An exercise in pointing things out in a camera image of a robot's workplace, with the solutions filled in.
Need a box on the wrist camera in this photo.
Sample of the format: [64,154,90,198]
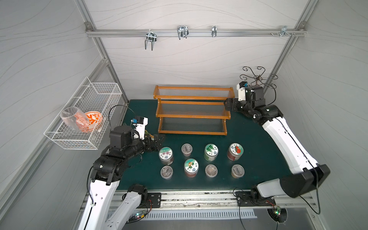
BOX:
[236,81,248,101]
[131,116,148,140]

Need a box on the metal hook right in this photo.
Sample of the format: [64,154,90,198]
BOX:
[270,26,293,37]

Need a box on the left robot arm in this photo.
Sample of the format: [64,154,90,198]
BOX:
[78,126,165,230]

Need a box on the white wire basket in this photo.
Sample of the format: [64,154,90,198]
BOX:
[44,78,122,150]

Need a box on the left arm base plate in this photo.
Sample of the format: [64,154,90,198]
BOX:
[139,192,162,209]

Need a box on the green leaf label jar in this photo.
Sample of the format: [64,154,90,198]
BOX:
[204,143,219,162]

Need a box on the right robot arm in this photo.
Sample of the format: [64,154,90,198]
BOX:
[224,81,331,198]

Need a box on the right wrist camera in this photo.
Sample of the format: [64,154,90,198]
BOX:
[236,81,248,101]

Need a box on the aluminium top rail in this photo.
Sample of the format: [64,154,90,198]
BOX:
[86,28,307,38]

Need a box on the orange patterned bowl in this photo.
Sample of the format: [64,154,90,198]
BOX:
[83,111,104,133]

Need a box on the clear glass cup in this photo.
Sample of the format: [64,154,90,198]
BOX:
[59,106,89,132]

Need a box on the tomato label seed jar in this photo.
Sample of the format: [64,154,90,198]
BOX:
[227,143,244,161]

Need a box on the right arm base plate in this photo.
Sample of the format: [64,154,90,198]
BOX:
[233,190,276,207]

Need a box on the metal double hook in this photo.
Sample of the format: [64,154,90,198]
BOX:
[177,25,189,40]
[145,30,157,51]

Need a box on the orange wooden tiered shelf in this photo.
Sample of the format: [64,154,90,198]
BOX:
[153,85,235,136]

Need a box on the orange fruit label jar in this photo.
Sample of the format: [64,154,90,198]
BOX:
[184,158,199,178]

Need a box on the metal double hook middle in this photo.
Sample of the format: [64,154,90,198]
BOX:
[177,25,189,40]

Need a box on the metal scroll hook stand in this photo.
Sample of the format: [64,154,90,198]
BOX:
[239,66,277,90]

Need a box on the metal single hook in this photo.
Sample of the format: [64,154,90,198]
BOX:
[211,25,217,37]

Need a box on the small clear-lid jar top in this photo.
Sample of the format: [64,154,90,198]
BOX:
[181,143,193,157]

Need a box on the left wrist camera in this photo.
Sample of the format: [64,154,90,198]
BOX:
[131,116,148,140]

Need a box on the small clear-lid jar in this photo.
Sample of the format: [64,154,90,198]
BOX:
[160,165,173,180]
[205,164,218,178]
[231,164,245,179]
[181,143,193,157]

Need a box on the flower label seed jar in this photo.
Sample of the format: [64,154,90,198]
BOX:
[159,147,173,165]

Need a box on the metal double hook left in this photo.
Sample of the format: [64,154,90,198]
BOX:
[145,30,157,51]

